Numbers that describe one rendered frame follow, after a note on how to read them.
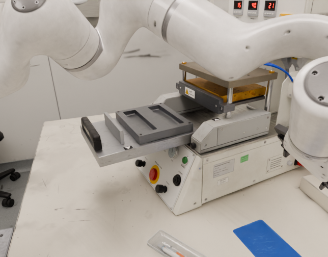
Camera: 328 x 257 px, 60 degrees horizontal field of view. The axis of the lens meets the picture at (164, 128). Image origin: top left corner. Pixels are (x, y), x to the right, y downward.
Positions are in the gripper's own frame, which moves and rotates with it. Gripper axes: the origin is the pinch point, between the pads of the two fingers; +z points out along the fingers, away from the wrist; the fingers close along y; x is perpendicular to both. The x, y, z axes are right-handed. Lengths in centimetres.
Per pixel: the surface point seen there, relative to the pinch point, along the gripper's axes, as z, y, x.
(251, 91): 14.2, 28.3, -9.9
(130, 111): 8, 48, 22
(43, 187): 13, 50, 61
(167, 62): 120, 151, -21
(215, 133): 8.0, 22.3, 7.7
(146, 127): 5.1, 36.5, 21.2
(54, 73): 78, 180, 54
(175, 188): 16.1, 20.8, 26.2
